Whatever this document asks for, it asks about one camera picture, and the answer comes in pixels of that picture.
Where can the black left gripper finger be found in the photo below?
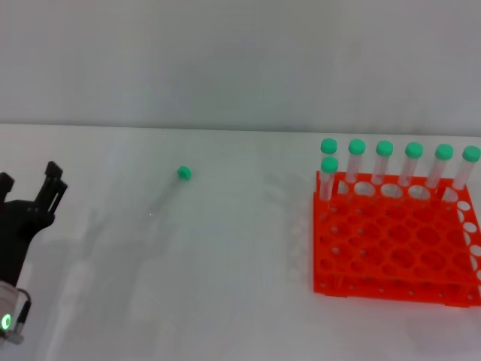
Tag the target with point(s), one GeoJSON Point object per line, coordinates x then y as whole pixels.
{"type": "Point", "coordinates": [54, 192]}
{"type": "Point", "coordinates": [5, 184]}

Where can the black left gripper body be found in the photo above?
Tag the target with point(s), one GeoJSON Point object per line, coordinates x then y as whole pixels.
{"type": "Point", "coordinates": [22, 222]}

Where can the clear test tube green cap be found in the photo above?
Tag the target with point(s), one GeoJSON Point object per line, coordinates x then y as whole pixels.
{"type": "Point", "coordinates": [330, 164]}
{"type": "Point", "coordinates": [471, 153]}
{"type": "Point", "coordinates": [356, 146]}
{"type": "Point", "coordinates": [384, 148]}
{"type": "Point", "coordinates": [328, 145]}
{"type": "Point", "coordinates": [443, 151]}
{"type": "Point", "coordinates": [413, 150]}
{"type": "Point", "coordinates": [184, 173]}

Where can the orange test tube rack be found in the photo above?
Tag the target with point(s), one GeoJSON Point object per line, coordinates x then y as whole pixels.
{"type": "Point", "coordinates": [394, 244]}

